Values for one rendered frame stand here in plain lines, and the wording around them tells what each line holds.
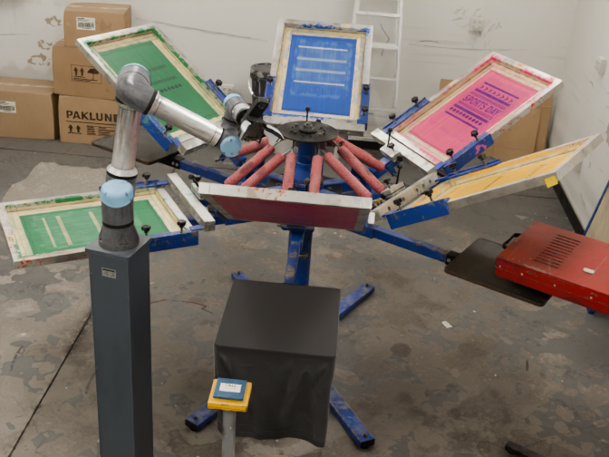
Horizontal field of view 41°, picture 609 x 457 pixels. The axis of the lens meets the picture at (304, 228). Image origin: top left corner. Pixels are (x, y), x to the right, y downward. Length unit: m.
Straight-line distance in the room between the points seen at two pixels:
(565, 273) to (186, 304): 2.44
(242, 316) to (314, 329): 0.29
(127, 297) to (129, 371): 0.34
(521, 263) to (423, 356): 1.42
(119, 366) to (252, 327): 0.59
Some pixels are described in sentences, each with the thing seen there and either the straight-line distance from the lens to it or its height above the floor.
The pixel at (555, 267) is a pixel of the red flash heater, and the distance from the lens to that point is 3.50.
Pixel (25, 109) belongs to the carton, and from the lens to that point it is 7.55.
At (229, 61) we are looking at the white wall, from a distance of 7.43.
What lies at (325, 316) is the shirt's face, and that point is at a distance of 3.21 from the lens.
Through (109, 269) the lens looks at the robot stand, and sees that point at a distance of 3.14.
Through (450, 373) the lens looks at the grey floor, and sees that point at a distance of 4.65.
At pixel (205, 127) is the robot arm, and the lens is 2.95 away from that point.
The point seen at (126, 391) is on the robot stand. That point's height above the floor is 0.57.
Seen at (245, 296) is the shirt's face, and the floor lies 0.95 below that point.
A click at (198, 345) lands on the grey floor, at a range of 4.67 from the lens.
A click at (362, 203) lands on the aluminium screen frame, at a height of 1.54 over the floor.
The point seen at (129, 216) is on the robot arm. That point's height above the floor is 1.33.
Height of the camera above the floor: 2.67
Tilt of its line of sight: 27 degrees down
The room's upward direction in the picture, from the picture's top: 4 degrees clockwise
